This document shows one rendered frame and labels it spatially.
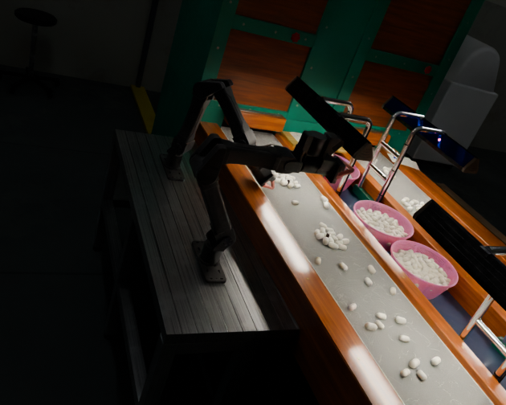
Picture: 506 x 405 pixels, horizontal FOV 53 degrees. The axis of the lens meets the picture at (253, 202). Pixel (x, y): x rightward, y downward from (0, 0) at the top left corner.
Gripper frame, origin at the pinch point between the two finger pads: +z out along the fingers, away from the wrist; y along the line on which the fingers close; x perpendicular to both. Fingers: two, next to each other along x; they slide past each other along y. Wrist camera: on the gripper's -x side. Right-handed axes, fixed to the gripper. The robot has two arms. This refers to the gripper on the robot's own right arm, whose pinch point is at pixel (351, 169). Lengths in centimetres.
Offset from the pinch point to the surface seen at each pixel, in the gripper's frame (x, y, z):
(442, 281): 32, -16, 49
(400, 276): 29.9, -16.2, 27.2
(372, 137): 22, 88, 77
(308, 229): 32.9, 12.0, 4.0
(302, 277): 30.7, -17.6, -13.6
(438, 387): 33, -59, 12
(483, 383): 30, -61, 27
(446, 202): 29, 38, 95
